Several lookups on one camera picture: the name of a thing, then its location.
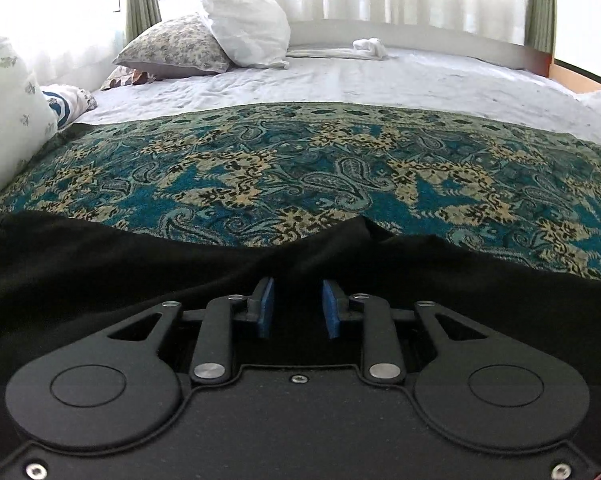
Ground brown patterned pillow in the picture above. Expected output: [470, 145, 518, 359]
[100, 65, 157, 92]

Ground grey floral pillow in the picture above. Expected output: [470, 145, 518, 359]
[112, 12, 231, 77]

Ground white rolled towel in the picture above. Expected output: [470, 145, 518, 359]
[351, 37, 385, 59]

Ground black pants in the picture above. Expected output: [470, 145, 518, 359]
[0, 210, 601, 480]

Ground white bed sheet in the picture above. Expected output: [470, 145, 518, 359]
[75, 45, 601, 148]

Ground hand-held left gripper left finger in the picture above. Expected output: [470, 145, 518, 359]
[104, 276, 277, 384]

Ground blue white striped cloth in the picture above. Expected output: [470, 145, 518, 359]
[40, 84, 98, 131]

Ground grey bed headboard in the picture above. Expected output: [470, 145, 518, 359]
[288, 20, 551, 78]

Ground teal paisley blanket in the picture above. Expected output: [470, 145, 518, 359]
[0, 101, 601, 283]

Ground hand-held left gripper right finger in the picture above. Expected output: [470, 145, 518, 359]
[322, 279, 496, 384]

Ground white green-leaf pillow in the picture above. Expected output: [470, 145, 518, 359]
[0, 35, 58, 211]

